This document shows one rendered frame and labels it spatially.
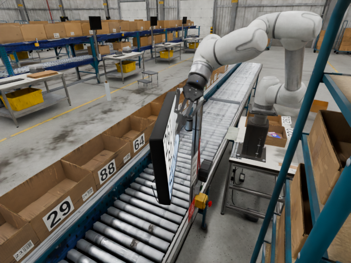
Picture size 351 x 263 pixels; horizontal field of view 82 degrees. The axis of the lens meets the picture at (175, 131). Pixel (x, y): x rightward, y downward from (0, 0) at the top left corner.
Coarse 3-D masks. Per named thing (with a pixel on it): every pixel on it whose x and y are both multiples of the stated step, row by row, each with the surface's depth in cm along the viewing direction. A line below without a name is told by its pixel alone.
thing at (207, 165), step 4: (204, 160) 129; (208, 160) 129; (204, 164) 125; (208, 164) 125; (212, 164) 127; (200, 168) 123; (204, 168) 122; (208, 168) 122; (200, 172) 122; (204, 172) 121; (208, 172) 121; (204, 176) 122; (204, 180) 127
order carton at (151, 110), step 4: (148, 104) 225; (152, 104) 229; (156, 104) 226; (160, 104) 224; (140, 108) 212; (144, 108) 219; (148, 108) 227; (152, 108) 231; (156, 108) 228; (160, 108) 226; (136, 112) 207; (140, 112) 213; (144, 112) 221; (148, 112) 229; (152, 112) 234; (156, 112) 231; (140, 116) 215; (144, 116) 222; (148, 116) 230; (152, 116) 232; (156, 116) 232
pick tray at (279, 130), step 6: (270, 126) 224; (276, 126) 222; (282, 126) 219; (276, 132) 224; (282, 132) 222; (270, 138) 201; (276, 138) 199; (282, 138) 197; (270, 144) 204; (276, 144) 202; (282, 144) 200
